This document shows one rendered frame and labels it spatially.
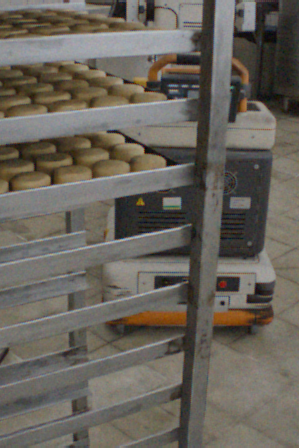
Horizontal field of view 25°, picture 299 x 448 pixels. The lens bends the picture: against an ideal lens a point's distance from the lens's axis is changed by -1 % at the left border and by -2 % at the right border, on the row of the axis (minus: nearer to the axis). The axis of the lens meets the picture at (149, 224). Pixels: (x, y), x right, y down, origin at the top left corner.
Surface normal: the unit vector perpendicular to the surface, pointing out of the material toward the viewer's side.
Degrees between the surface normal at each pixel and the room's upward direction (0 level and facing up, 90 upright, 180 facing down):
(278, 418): 0
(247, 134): 90
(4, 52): 90
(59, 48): 90
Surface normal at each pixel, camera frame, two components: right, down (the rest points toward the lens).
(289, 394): 0.03, -0.92
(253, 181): 0.02, 0.39
